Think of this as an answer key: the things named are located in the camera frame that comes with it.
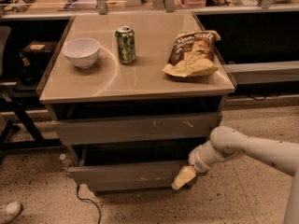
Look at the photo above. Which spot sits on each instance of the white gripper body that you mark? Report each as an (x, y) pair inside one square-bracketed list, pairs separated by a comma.
[(197, 162)]

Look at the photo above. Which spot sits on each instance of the black box under desk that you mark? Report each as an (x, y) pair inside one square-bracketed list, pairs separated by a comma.
[(40, 52)]

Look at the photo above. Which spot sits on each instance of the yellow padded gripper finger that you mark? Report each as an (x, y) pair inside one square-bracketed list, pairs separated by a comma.
[(185, 175)]

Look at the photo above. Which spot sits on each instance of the white bowl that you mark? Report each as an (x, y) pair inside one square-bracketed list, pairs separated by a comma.
[(82, 52)]

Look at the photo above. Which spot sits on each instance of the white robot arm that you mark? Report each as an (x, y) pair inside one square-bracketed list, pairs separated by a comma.
[(226, 143)]

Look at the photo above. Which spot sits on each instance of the long background workbench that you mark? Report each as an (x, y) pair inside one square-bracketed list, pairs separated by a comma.
[(68, 8)]

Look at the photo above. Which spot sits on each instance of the white shoe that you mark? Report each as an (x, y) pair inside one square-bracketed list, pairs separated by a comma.
[(9, 211)]

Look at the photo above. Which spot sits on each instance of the grey top drawer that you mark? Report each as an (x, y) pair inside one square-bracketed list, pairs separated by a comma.
[(142, 128)]

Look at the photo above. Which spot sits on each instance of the grey drawer cabinet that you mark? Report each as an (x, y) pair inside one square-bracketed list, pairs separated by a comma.
[(111, 89)]

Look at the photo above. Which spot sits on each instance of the clear plastic bottle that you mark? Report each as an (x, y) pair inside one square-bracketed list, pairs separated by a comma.
[(66, 162)]

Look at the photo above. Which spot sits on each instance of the brown yellow chip bag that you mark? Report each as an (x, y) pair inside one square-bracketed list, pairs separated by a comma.
[(193, 55)]

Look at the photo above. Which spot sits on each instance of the green soda can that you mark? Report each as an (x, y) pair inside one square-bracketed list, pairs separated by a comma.
[(126, 44)]

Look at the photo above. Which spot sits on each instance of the grey drawer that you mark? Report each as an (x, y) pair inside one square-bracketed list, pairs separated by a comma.
[(142, 128), (105, 170)]

